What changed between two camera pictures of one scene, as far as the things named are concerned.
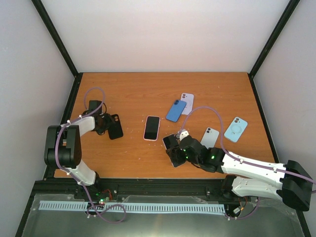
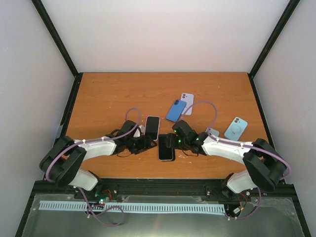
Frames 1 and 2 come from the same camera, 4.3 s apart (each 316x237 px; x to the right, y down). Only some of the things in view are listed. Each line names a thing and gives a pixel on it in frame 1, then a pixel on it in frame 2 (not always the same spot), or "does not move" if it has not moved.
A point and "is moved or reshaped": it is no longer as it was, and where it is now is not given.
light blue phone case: [235, 129] does not move
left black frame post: [78, 76] does not move
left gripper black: [109, 121] → [144, 142]
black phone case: [115, 131] is moved or reshaped
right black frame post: [288, 13] does not move
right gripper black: [176, 155] → [171, 142]
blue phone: [176, 111] does not move
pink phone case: [151, 128] does not move
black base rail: [118, 189] does not move
